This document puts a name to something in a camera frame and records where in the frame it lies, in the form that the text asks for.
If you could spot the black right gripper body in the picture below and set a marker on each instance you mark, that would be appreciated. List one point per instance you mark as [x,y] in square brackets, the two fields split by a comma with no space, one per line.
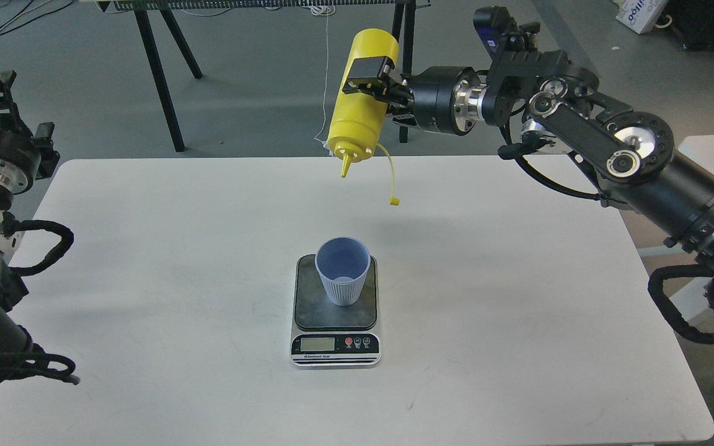
[440,102]

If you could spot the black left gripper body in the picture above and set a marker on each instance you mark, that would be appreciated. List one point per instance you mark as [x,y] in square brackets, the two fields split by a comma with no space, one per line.
[21,164]

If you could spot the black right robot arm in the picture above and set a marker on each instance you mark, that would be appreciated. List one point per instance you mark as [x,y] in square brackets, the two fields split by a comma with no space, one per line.
[559,129]

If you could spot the white cardboard box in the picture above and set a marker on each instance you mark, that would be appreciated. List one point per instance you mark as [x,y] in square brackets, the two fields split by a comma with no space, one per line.
[640,16]

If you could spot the black trestle table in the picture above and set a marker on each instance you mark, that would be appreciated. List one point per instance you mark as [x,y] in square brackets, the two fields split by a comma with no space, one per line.
[234,79]

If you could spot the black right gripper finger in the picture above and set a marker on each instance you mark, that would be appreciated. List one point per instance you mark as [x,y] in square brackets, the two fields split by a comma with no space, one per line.
[401,115]
[372,76]

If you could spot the blue ribbed cup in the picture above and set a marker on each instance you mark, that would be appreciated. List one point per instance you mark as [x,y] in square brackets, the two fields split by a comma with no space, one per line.
[342,264]

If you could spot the yellow squeeze bottle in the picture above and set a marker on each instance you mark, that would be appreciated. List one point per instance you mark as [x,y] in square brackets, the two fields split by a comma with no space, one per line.
[357,118]

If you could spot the digital kitchen scale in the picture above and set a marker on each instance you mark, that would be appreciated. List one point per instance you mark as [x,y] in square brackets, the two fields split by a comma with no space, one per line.
[325,335]

